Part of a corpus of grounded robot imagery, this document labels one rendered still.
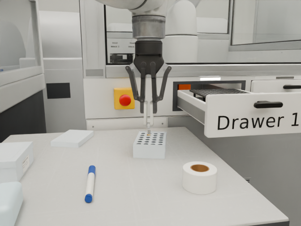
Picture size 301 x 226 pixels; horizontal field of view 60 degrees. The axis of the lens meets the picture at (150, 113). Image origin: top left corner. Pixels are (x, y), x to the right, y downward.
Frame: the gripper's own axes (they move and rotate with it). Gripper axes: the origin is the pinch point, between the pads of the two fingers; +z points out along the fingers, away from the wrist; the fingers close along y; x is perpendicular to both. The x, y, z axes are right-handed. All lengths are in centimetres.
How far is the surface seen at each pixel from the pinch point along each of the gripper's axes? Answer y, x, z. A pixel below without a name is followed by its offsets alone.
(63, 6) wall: 150, -302, -82
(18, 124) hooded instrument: 68, -44, 17
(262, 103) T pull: -28.6, 8.5, -4.9
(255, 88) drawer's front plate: -38.7, -31.2, -4.0
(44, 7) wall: 174, -292, -79
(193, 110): -13.2, -7.0, 0.4
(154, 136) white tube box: -1.6, -0.6, 7.0
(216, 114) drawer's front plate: -17.9, 7.7, -1.8
